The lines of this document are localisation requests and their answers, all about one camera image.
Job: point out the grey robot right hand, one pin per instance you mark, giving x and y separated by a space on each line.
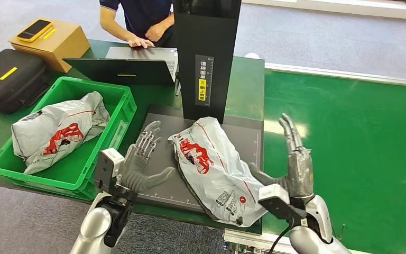
299 171

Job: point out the white round cap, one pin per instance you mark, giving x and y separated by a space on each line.
252 55

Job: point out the green plastic crate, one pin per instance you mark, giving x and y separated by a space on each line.
73 171

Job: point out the green conveyor belt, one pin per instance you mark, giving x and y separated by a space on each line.
364 147

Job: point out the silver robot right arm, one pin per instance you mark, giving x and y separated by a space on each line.
311 242

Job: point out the person's left forearm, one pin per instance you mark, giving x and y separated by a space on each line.
167 21

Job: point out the person's right forearm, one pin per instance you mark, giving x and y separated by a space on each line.
115 26

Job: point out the black carrying case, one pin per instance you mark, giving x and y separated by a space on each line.
10 80

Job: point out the yellow-cased smartphone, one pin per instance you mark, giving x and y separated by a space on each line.
34 30

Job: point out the person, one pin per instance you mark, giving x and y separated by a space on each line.
140 12

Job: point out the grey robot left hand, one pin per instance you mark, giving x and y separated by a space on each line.
136 171

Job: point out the dark laptop computer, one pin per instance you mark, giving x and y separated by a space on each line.
119 72

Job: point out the person's left hand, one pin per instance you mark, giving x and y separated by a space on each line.
155 32

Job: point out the grey red-printed courier package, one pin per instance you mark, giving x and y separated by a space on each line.
217 175
49 135

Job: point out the black inbound scanner machine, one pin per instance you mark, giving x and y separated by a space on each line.
206 87

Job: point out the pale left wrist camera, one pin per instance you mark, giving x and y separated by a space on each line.
106 168

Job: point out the yellow pen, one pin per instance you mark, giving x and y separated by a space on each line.
49 33

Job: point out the brown cardboard box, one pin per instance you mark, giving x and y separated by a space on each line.
58 47

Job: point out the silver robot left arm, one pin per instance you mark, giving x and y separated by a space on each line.
94 228

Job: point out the person's right hand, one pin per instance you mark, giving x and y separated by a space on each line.
140 42

